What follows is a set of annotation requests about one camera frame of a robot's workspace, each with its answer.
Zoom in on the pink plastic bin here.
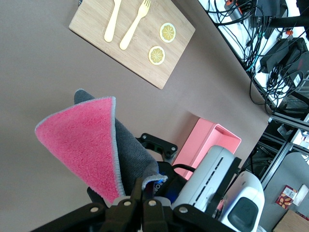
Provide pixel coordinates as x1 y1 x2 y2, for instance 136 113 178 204
172 117 242 181

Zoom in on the brown cardboard box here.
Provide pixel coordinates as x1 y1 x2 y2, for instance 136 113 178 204
272 209 309 232

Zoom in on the yellow lemon slice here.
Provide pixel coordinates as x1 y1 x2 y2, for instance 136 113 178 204
148 45 167 65
159 22 177 44

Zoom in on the yellow plastic knife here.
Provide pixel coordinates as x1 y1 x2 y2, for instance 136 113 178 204
104 0 123 43

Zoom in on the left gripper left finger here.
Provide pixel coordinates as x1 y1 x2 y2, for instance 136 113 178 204
105 177 143 232

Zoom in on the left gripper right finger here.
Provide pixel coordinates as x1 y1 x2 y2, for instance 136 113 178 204
141 198 170 232

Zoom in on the wooden cutting board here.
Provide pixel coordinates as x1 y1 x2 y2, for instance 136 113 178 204
69 0 197 90

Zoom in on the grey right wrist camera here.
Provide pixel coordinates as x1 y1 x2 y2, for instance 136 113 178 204
172 144 242 215

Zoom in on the black power adapter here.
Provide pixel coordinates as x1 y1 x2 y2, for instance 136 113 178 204
259 38 305 73

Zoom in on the red patterned box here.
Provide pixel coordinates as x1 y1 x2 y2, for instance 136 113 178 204
276 185 298 209

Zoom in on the black orange power strip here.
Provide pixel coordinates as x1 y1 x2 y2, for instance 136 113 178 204
223 0 252 15

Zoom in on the pink and grey cloth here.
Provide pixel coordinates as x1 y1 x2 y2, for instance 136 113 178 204
34 89 169 205

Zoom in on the yellow plastic fork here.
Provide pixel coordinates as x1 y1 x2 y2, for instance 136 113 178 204
119 0 152 51

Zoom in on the small white box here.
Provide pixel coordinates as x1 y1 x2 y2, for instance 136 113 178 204
292 184 309 206

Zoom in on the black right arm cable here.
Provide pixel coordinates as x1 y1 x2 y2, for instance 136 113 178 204
171 163 197 174

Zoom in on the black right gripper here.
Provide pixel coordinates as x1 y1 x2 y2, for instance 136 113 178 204
134 132 194 206

